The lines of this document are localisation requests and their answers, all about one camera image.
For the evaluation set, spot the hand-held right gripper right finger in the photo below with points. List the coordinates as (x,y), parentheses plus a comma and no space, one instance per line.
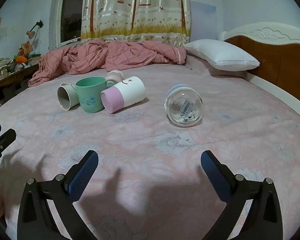
(215,177)

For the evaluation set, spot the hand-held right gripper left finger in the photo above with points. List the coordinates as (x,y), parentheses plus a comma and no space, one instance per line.
(83,177)

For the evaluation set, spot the clear glass cup blue band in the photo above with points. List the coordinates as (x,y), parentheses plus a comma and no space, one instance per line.
(185,107)

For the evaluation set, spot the green plastic cup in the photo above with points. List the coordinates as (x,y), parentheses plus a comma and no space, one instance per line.
(91,92)

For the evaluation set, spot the pink and white smiley cup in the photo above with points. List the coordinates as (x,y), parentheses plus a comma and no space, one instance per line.
(125,92)

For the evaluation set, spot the small pink white cup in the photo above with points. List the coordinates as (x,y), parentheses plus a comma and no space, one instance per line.
(113,76)

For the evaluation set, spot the dark wooden desk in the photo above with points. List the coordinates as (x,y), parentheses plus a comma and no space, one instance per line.
(7,82)

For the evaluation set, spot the pink floral bed sheet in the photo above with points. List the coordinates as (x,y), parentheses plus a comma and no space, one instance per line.
(145,155)

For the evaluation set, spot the grey white mug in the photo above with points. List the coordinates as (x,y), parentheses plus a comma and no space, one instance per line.
(67,96)

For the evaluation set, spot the orange toy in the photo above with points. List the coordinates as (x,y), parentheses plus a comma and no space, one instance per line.
(21,59)

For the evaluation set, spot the brown printed card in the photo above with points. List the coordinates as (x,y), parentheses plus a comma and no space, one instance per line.
(25,47)

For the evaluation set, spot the pink grey pillow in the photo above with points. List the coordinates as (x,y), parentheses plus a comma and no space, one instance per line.
(222,73)

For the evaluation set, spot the pink checked blanket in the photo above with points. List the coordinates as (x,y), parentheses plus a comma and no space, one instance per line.
(90,57)

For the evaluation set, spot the white pillow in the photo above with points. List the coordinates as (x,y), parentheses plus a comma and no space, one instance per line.
(222,55)

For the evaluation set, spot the white and wooden headboard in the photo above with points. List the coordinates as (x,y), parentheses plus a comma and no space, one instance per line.
(277,55)

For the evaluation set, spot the tree print curtain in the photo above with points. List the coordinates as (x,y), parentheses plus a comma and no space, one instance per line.
(140,7)

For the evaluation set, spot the pink shade wall lamp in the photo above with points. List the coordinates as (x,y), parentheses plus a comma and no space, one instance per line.
(31,33)

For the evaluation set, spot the white frame window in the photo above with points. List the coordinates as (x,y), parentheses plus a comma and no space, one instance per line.
(71,15)

